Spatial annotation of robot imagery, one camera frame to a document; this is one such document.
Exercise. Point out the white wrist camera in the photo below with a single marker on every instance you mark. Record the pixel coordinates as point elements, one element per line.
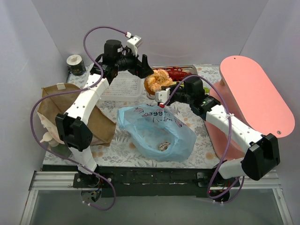
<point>161,96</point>
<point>133,43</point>

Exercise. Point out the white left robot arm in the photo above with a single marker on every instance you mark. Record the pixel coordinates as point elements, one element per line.
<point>72,126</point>

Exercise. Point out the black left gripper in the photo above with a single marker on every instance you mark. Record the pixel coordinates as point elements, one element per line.
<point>137,66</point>

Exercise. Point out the toy fried bread piece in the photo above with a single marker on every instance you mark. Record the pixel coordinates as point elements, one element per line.
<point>158,79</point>

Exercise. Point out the stainless steel tray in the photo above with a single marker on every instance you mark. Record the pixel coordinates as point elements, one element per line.
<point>188,69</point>

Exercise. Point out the light blue plastic grocery bag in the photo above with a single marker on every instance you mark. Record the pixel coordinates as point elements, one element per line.
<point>149,126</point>

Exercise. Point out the red toy lobster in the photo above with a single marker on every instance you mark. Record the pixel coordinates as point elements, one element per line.
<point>176,73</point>

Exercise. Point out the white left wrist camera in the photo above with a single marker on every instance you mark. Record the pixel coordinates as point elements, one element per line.
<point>133,43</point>

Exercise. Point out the white plastic perforated basket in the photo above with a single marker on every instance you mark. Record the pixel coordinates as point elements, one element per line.
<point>124,87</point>

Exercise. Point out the green toy vegetable stalks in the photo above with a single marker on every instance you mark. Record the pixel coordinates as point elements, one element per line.
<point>207,90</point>

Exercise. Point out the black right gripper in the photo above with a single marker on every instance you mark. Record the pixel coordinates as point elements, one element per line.
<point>170,96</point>

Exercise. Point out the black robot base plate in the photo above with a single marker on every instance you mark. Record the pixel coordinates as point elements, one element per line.
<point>147,181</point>

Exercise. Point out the floral patterned table mat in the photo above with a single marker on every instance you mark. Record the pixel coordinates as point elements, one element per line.
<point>122,151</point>

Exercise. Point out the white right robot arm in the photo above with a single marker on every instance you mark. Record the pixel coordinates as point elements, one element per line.
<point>261,151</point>

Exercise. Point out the pink two-tier shelf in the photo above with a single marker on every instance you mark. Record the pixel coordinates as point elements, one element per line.
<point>252,97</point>

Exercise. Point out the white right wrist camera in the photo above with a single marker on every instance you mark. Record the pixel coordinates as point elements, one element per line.
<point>161,96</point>

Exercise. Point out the brown paper bag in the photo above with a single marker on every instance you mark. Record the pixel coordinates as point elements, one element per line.
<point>102,127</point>

